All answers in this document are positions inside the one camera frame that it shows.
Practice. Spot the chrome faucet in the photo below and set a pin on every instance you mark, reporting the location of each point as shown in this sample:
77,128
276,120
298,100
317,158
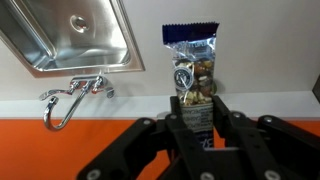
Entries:
75,101

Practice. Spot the nut snack bar pack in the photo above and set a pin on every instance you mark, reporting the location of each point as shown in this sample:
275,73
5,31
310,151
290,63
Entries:
193,66

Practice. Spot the stainless steel sink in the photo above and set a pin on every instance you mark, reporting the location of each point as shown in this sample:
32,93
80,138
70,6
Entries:
66,36

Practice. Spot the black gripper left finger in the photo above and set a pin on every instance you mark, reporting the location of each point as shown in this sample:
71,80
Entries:
146,146

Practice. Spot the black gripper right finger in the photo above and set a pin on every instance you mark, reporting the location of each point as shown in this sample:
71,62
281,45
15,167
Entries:
266,143

